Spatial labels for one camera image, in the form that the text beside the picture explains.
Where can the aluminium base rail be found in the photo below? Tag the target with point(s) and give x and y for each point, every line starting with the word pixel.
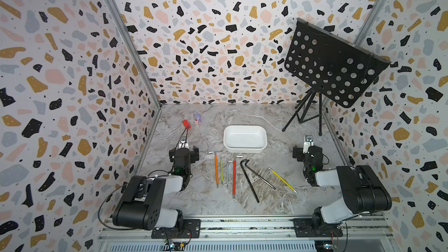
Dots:
pixel 256 234

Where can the red sleeved hex key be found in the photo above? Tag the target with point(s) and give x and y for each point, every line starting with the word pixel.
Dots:
pixel 234 163

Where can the black perforated music stand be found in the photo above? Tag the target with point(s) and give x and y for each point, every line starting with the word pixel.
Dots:
pixel 331 66

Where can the thin dark grey hex key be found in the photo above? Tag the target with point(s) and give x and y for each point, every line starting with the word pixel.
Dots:
pixel 260 176

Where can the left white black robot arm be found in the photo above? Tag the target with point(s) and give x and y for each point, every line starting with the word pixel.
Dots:
pixel 140 206

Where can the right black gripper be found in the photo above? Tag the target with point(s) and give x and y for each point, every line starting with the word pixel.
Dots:
pixel 300 152

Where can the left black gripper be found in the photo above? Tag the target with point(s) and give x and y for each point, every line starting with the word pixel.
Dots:
pixel 192 156

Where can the red tag on left gripper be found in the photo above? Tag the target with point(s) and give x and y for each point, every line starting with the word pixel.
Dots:
pixel 186 124

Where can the white rectangular storage box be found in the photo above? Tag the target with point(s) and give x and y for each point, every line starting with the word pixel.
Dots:
pixel 245 139

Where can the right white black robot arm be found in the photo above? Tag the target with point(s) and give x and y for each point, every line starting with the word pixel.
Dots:
pixel 362 191

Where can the small clear purple object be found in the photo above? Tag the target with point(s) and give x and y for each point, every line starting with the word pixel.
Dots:
pixel 197 118

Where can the green sleeved hex key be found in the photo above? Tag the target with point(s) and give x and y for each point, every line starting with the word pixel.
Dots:
pixel 221 172

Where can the yellow sleeved hex key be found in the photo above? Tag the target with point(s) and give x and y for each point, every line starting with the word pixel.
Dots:
pixel 282 180

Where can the orange sleeved hex key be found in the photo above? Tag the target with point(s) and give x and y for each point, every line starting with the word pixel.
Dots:
pixel 216 167

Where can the large black hex key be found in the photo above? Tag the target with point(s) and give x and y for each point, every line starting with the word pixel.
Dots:
pixel 243 164

